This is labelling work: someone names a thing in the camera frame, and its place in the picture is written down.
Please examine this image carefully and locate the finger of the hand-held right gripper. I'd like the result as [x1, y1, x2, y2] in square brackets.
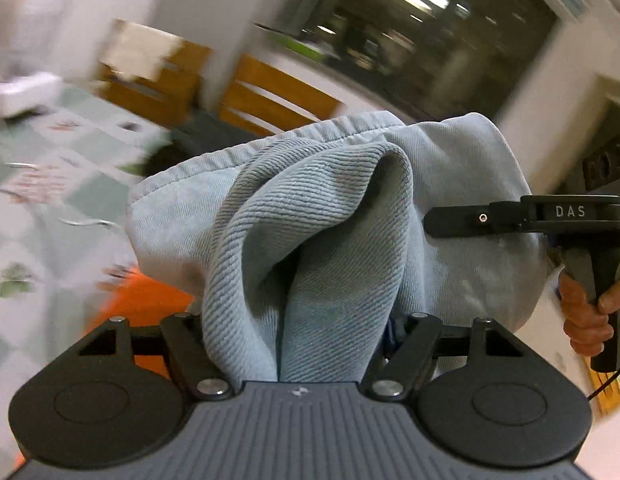
[423, 201, 525, 239]

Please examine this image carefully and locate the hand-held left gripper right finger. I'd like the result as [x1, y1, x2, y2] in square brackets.
[361, 312, 524, 404]

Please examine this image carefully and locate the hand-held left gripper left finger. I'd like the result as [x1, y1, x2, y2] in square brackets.
[78, 312, 237, 402]

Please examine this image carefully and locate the light blue garment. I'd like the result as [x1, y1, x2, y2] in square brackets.
[124, 110, 549, 385]

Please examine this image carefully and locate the person's right hand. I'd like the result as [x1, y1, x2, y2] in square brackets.
[558, 264, 620, 357]

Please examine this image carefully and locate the orange blanket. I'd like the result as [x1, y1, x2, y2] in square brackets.
[10, 266, 197, 466]

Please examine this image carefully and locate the window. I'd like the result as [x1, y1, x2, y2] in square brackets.
[255, 0, 561, 122]

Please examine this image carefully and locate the patterned tablecloth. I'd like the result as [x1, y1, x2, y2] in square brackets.
[0, 84, 173, 463]

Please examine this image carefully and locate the wooden chair with curved slots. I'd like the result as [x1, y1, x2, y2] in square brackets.
[219, 54, 341, 137]

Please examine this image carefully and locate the white cloth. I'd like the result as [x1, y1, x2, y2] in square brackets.
[104, 19, 185, 82]

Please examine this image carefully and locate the white appliance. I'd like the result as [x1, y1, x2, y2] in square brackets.
[0, 71, 66, 117]

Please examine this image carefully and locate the clear plastic bag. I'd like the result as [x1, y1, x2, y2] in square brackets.
[0, 0, 73, 78]

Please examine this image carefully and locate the black cable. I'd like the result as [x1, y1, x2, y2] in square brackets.
[586, 359, 620, 402]

